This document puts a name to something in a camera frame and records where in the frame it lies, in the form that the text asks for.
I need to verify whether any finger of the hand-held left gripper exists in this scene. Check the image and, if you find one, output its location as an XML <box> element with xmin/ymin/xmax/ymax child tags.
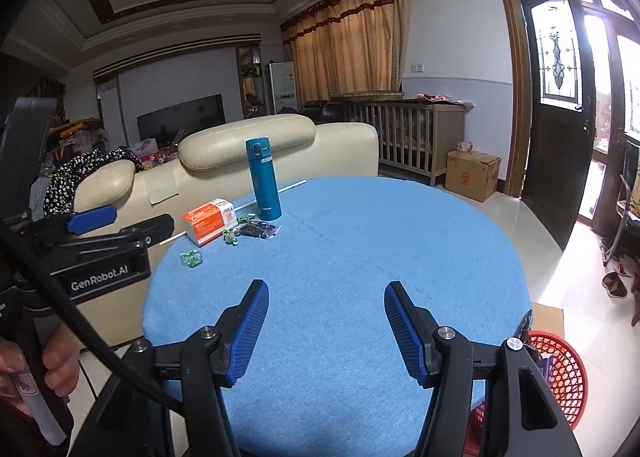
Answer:
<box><xmin>10</xmin><ymin>206</ymin><xmax>118</xmax><ymax>250</ymax></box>
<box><xmin>55</xmin><ymin>214</ymin><xmax>176</xmax><ymax>263</ymax></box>

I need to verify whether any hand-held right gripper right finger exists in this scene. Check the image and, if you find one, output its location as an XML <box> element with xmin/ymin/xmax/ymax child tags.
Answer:
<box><xmin>383</xmin><ymin>281</ymin><xmax>583</xmax><ymax>457</ymax></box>

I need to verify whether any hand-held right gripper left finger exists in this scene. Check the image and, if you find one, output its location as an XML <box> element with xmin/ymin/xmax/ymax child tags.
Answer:
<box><xmin>75</xmin><ymin>279</ymin><xmax>271</xmax><ymax>457</ymax></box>

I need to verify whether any red plastic basket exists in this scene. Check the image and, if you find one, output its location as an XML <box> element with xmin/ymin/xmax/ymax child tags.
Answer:
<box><xmin>462</xmin><ymin>330</ymin><xmax>588</xmax><ymax>457</ymax></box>

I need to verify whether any person's left forearm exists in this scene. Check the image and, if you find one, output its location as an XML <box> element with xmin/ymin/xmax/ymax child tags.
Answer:
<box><xmin>0</xmin><ymin>402</ymin><xmax>66</xmax><ymax>457</ymax></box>

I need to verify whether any person's left hand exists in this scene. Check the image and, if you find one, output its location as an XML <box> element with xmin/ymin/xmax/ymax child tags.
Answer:
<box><xmin>0</xmin><ymin>327</ymin><xmax>81</xmax><ymax>418</ymax></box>

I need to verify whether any black floral cloth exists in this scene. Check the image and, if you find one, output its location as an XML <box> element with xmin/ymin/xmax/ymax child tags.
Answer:
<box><xmin>42</xmin><ymin>146</ymin><xmax>143</xmax><ymax>218</ymax></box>

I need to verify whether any beige fabric patch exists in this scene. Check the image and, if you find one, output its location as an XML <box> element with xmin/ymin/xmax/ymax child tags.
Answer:
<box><xmin>146</xmin><ymin>172</ymin><xmax>180</xmax><ymax>205</ymax></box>

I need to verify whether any orange and white box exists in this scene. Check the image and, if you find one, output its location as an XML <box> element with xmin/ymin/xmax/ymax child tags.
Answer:
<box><xmin>181</xmin><ymin>198</ymin><xmax>237</xmax><ymax>247</ymax></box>

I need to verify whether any pile of colourful packages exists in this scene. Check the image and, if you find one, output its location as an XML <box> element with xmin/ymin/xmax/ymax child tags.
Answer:
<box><xmin>130</xmin><ymin>137</ymin><xmax>176</xmax><ymax>168</ymax></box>

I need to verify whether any black chair back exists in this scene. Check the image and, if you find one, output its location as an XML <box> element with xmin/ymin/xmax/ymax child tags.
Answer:
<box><xmin>0</xmin><ymin>97</ymin><xmax>57</xmax><ymax>223</ymax></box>

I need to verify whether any clear bag of dark candies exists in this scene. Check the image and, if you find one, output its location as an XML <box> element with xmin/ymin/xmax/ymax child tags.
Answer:
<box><xmin>239</xmin><ymin>220</ymin><xmax>278</xmax><ymax>239</ymax></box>

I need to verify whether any black television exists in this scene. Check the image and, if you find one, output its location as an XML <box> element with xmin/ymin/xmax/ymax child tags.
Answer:
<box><xmin>136</xmin><ymin>94</ymin><xmax>224</xmax><ymax>140</ymax></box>

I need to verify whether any teal thermos bottle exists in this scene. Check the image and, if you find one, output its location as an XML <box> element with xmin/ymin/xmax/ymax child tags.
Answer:
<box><xmin>245</xmin><ymin>137</ymin><xmax>282</xmax><ymax>221</ymax></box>

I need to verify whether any flat cardboard box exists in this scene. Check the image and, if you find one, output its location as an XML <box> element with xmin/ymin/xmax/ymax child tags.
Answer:
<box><xmin>530</xmin><ymin>302</ymin><xmax>566</xmax><ymax>338</ymax></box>

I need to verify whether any thin white stick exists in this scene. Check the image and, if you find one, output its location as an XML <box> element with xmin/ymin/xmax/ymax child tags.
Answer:
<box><xmin>160</xmin><ymin>180</ymin><xmax>307</xmax><ymax>244</ymax></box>

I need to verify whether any cream leather sofa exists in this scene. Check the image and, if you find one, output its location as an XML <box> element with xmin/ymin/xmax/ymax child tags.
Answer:
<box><xmin>75</xmin><ymin>113</ymin><xmax>379</xmax><ymax>348</ymax></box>

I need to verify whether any brown cardboard box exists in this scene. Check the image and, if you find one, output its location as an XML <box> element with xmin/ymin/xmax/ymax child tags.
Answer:
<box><xmin>445</xmin><ymin>150</ymin><xmax>502</xmax><ymax>203</ymax></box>

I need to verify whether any wooden display shelf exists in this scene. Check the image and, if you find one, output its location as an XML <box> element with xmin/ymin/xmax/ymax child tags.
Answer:
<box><xmin>236</xmin><ymin>44</ymin><xmax>263</xmax><ymax>115</ymax></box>

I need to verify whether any wooden crib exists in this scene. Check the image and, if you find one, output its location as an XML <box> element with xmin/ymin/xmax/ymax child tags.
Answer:
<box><xmin>330</xmin><ymin>91</ymin><xmax>473</xmax><ymax>187</ymax></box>

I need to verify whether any white standing air conditioner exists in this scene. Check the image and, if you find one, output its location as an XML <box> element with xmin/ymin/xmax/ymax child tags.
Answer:
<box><xmin>268</xmin><ymin>62</ymin><xmax>299</xmax><ymax>114</ymax></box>

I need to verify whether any brown sandal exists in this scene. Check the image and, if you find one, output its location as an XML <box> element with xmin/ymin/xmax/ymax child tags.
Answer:
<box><xmin>602</xmin><ymin>271</ymin><xmax>628</xmax><ymax>299</ymax></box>

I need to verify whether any dark stained-glass door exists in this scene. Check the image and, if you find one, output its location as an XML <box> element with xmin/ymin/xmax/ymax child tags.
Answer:
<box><xmin>520</xmin><ymin>0</ymin><xmax>598</xmax><ymax>250</ymax></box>

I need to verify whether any metal drying rack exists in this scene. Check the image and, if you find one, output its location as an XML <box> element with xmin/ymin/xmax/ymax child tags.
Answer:
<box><xmin>602</xmin><ymin>140</ymin><xmax>640</xmax><ymax>268</ymax></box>

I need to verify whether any beige curtain with red band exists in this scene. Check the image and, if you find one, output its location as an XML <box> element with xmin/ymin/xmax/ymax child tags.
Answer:
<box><xmin>280</xmin><ymin>0</ymin><xmax>411</xmax><ymax>110</ymax></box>

